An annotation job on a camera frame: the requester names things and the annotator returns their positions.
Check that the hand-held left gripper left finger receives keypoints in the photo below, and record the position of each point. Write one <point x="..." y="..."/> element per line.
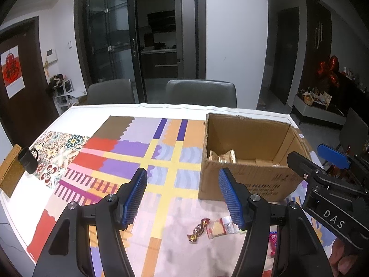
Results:
<point x="134" y="196"/>

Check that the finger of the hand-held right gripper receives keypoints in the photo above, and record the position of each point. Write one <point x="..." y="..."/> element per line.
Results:
<point x="314" y="176"/>
<point x="333" y="155"/>

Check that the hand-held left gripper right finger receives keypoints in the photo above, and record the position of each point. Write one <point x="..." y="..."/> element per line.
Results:
<point x="232" y="199"/>

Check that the brown cardboard box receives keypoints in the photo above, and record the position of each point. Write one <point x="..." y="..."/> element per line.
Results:
<point x="210" y="179"/>

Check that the clear cracker packet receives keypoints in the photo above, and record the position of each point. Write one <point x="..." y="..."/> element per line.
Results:
<point x="219" y="228"/>

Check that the golden snack packet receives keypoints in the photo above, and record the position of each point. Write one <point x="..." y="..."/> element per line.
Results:
<point x="227" y="157"/>

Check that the red gold candy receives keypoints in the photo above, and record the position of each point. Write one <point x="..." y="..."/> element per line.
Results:
<point x="198" y="230"/>

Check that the person's right hand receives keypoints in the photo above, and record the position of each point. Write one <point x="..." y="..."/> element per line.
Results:
<point x="343" y="256"/>

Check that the grey dining chair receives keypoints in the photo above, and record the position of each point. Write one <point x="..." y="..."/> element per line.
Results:
<point x="201" y="93"/>
<point x="354" y="129"/>
<point x="111" y="92"/>

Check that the colourful patchwork tablecloth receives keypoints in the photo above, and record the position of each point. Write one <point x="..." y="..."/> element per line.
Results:
<point x="173" y="207"/>

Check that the white low cabinet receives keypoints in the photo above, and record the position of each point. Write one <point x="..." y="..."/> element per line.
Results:
<point x="317" y="112"/>

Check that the pink snack packet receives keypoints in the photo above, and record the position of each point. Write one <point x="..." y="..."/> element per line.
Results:
<point x="273" y="245"/>

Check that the small round wicker basket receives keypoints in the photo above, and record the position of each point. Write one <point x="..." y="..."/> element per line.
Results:
<point x="308" y="98"/>

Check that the dark sideboard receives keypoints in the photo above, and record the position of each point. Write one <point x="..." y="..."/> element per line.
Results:
<point x="351" y="95"/>

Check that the red foil balloon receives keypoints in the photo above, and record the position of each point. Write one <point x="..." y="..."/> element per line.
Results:
<point x="328" y="70"/>

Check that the floral patterned placemat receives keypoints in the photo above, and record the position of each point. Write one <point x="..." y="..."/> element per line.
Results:
<point x="57" y="150"/>

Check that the dark hallway door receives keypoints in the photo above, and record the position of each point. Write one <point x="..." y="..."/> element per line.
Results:
<point x="284" y="57"/>

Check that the black mug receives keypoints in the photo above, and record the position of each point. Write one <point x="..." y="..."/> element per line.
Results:
<point x="27" y="161"/>

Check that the white storage rack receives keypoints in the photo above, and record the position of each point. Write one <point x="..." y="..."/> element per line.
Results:
<point x="65" y="95"/>

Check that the woven storage box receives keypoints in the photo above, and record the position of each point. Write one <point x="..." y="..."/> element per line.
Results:
<point x="10" y="173"/>

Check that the dark kitchen cabinet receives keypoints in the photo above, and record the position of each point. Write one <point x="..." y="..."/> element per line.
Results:
<point x="158" y="63"/>

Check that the dark brown door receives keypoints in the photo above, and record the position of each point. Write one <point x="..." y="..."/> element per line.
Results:
<point x="31" y="106"/>

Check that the yellow hanging tassel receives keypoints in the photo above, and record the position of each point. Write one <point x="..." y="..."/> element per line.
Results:
<point x="46" y="69"/>

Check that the white intercom panel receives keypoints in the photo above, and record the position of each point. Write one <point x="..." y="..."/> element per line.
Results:
<point x="51" y="55"/>

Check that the dark framed glass sliding door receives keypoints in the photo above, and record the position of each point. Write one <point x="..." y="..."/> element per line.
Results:
<point x="109" y="34"/>

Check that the silver refrigerator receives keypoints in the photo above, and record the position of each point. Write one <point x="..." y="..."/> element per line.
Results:
<point x="187" y="28"/>

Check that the black range hood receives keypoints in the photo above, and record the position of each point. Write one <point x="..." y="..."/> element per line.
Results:
<point x="161" y="20"/>

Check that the red wall poster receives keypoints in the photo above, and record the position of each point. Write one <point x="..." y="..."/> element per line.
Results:
<point x="11" y="72"/>

